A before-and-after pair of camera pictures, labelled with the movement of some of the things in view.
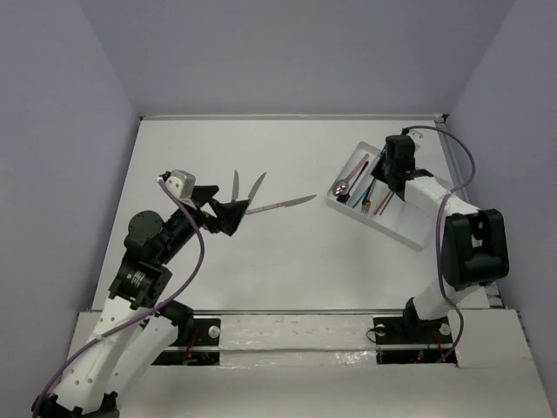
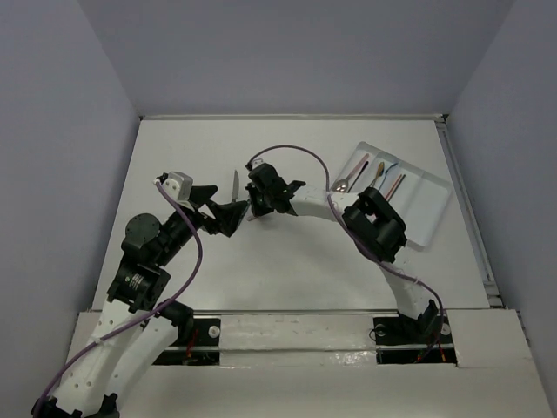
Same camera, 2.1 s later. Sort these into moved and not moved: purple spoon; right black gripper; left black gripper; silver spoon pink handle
Moved: right black gripper
Not moved: silver spoon pink handle; purple spoon; left black gripper
